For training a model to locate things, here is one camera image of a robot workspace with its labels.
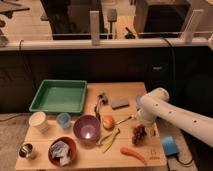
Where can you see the white paper cup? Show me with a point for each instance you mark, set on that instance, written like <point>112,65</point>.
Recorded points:
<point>39,121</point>

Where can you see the small metal cup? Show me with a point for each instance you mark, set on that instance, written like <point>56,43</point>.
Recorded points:
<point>27,151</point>

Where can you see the green plastic tray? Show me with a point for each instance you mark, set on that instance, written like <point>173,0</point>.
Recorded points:
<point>57,96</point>

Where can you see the dark red grape bunch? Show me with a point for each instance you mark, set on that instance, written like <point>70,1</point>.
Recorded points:
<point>139,134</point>

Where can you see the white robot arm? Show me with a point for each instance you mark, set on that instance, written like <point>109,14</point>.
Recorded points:
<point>155,104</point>

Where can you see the black handled tool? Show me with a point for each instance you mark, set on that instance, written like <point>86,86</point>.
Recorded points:
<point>102,100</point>

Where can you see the orange carrot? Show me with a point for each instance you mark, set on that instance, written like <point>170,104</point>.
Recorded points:
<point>130,152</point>

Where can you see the yellow tongs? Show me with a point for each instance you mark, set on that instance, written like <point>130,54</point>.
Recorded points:
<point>106,141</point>

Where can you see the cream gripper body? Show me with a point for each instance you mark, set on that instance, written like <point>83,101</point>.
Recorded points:
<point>151,130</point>

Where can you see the light blue small cup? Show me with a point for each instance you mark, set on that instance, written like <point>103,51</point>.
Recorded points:
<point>64,120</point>

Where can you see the crumpled white paper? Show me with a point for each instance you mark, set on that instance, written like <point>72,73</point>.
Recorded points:
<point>60,150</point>

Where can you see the red yellow apple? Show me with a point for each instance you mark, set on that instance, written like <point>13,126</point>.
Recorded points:
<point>108,122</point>

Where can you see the metal spoon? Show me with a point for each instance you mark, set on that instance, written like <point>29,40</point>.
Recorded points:
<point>124,120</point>

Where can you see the purple bowl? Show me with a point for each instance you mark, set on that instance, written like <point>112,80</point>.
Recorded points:
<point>87,129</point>

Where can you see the grey rectangular block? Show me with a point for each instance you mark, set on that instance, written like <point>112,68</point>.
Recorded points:
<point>119,103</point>

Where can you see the red bowl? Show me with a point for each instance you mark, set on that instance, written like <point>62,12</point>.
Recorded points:
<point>72,151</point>

